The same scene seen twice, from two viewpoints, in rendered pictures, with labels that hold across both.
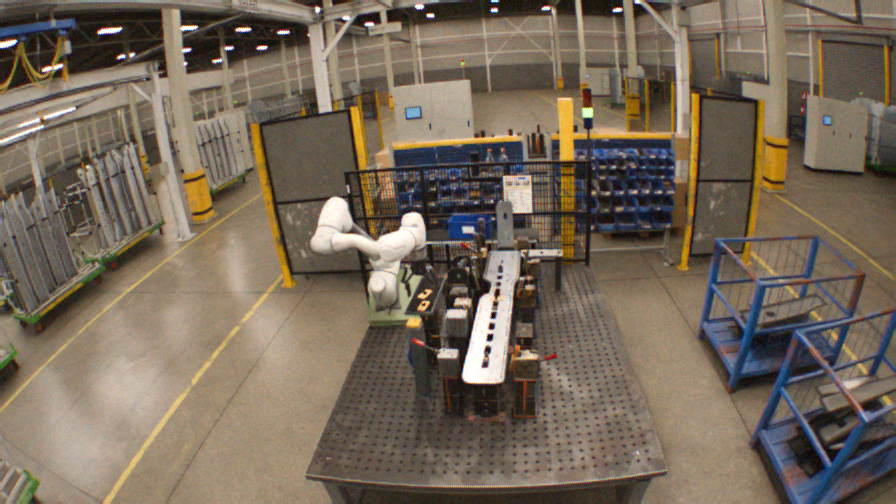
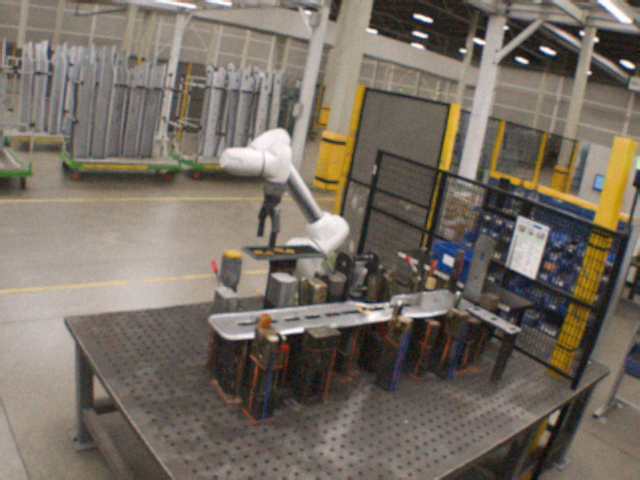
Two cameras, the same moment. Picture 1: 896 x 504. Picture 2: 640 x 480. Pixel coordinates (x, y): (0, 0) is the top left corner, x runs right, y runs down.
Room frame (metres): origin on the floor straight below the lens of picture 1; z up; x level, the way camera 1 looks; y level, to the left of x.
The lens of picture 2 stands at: (0.23, -1.50, 1.90)
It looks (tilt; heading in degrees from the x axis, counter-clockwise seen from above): 15 degrees down; 40
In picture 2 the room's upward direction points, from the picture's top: 11 degrees clockwise
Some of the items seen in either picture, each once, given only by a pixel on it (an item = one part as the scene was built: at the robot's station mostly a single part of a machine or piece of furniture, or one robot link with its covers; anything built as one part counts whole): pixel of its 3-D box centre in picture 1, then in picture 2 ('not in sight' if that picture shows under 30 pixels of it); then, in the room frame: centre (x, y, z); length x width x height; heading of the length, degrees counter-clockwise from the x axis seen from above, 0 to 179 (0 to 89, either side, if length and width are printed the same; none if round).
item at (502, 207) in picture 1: (504, 224); (478, 266); (2.85, -0.41, 1.17); 0.12 x 0.01 x 0.34; 77
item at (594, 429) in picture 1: (489, 324); (374, 359); (2.36, -0.22, 0.68); 2.56 x 1.61 x 0.04; 172
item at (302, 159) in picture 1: (318, 203); (386, 197); (4.55, 1.37, 1.00); 1.34 x 0.14 x 2.00; 82
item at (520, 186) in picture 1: (518, 194); (527, 247); (3.11, -0.56, 1.30); 0.23 x 0.02 x 0.31; 77
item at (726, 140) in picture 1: (725, 184); not in sight; (3.93, -3.14, 1.00); 1.04 x 0.14 x 2.00; 82
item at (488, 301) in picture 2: (523, 261); (481, 326); (2.83, -0.53, 0.88); 0.08 x 0.08 x 0.36; 77
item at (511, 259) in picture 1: (497, 301); (361, 312); (2.12, -0.25, 1.00); 1.38 x 0.22 x 0.02; 167
